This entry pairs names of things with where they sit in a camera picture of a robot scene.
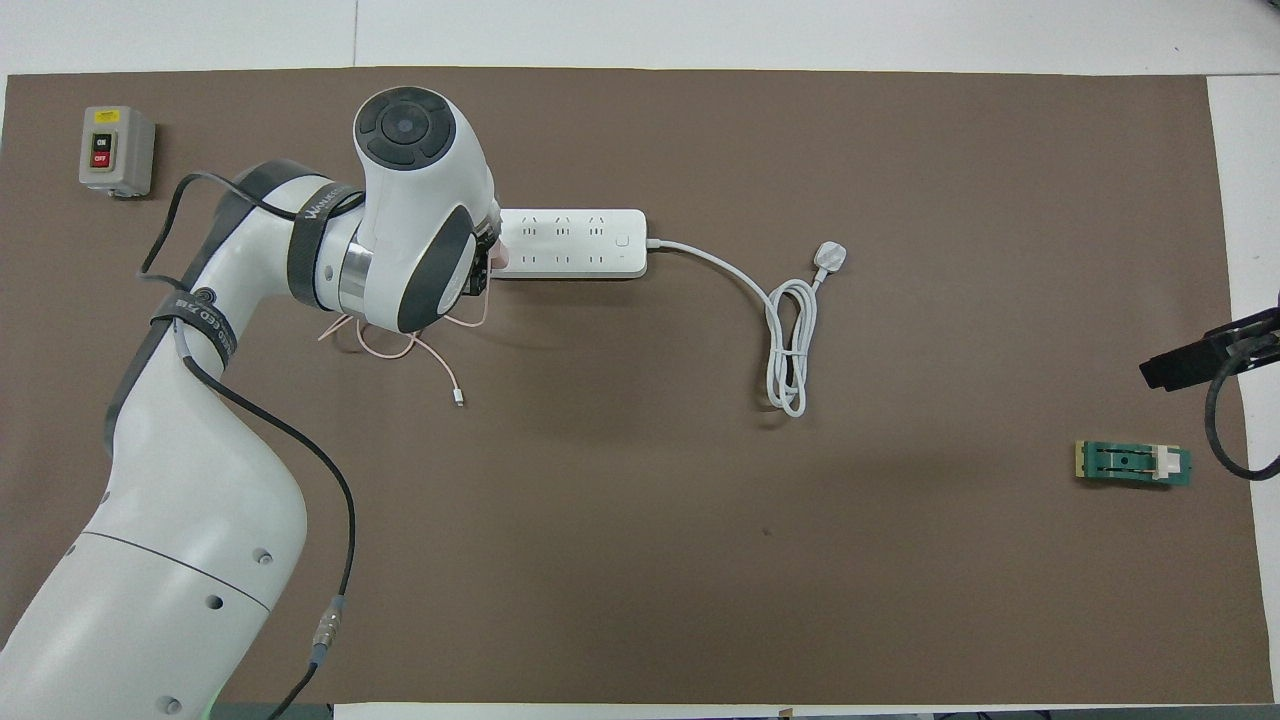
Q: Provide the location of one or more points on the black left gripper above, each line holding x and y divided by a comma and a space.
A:
482, 275

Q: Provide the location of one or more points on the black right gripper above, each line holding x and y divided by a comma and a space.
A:
1260, 335

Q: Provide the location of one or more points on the pink charger adapter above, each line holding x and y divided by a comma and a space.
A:
500, 258

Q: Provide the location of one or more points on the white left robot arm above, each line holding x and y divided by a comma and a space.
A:
200, 520

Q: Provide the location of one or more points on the white power strip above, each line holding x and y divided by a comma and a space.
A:
580, 245

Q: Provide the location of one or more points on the brown table mat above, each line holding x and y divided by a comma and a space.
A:
700, 560

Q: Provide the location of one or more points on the green knife switch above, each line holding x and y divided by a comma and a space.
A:
1120, 463

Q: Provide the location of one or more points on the grey on-off switch box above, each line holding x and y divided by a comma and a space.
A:
105, 150

